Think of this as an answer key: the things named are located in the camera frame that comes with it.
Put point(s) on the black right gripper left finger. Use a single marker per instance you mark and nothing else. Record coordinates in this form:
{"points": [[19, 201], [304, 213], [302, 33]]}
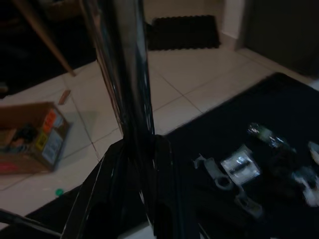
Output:
{"points": [[112, 179]]}

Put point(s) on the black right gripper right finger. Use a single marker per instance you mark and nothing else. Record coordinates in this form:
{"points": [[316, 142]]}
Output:
{"points": [[164, 174]]}

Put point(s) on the black foam floor mat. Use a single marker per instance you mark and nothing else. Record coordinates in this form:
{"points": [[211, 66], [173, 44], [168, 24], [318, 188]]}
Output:
{"points": [[184, 32]]}

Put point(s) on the green bottle cap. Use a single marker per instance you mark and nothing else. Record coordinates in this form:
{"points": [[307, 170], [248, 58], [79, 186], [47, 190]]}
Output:
{"points": [[59, 192]]}

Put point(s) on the silver white packet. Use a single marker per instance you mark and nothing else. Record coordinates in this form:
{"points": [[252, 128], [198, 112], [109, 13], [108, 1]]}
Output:
{"points": [[239, 165]]}

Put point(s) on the brown cardboard box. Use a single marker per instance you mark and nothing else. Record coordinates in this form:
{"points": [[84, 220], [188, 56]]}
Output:
{"points": [[25, 161]]}

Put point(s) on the cardboard strip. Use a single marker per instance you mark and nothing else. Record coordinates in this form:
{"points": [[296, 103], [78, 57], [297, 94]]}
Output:
{"points": [[64, 97]]}

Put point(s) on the black carpet mat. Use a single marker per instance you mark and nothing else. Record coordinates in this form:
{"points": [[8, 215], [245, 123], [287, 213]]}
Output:
{"points": [[249, 104], [25, 62]]}

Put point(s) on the small clear plastic bottle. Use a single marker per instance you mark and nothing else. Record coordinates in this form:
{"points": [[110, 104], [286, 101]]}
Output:
{"points": [[271, 140]]}

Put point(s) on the wooden table leg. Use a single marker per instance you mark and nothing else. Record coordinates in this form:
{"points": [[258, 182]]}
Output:
{"points": [[49, 39]]}

